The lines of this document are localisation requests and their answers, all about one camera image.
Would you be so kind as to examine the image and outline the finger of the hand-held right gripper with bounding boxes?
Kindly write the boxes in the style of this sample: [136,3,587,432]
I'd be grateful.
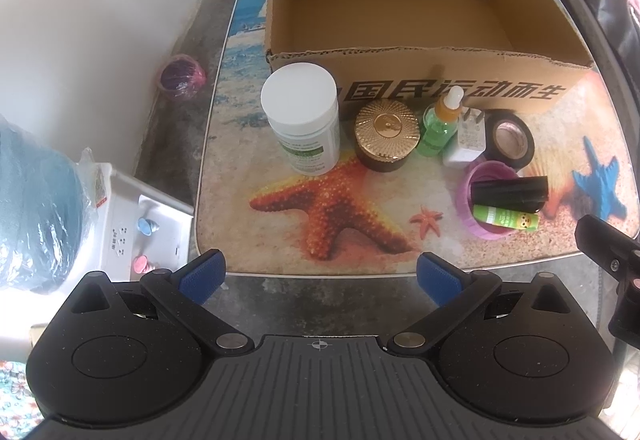
[574,215,640,341]

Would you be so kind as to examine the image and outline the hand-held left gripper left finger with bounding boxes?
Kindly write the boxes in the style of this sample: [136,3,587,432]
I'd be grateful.
[67,249,253,357]

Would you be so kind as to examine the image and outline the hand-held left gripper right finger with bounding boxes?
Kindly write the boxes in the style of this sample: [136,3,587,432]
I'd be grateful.
[387,251,573,357]

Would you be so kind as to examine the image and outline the purple plastic lid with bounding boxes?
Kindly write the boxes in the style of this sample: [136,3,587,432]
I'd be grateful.
[455,161,526,241]

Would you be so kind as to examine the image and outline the green lip balm stick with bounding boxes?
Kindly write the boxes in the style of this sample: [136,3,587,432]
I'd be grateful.
[472,204,541,233]

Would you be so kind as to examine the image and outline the black cylindrical tube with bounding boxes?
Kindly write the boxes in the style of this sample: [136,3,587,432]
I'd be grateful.
[471,176,549,214]

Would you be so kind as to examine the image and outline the black tape roll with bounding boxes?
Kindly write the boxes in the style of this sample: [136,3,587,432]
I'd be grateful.
[481,111,536,169]

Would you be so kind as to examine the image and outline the white charger plug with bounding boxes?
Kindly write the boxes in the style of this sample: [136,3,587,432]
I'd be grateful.
[442,107,488,169]

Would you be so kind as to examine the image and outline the green dropper bottle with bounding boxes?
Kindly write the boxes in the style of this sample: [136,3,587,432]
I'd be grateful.
[415,86,466,158]

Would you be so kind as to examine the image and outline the dark jar with gold lid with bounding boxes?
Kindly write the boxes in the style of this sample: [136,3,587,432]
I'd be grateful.
[354,100,420,172]

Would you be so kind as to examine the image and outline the white plastic bottle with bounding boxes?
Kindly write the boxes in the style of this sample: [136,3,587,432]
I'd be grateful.
[260,62,342,177]

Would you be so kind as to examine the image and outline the cardboard box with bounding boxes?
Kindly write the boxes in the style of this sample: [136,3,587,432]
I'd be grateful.
[264,0,596,121]

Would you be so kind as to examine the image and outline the white water dispenser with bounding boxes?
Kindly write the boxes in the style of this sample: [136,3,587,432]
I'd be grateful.
[75,162,196,285]

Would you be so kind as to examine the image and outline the floral patterned cloth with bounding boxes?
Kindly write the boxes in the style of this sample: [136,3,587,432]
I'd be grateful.
[0,360,41,440]

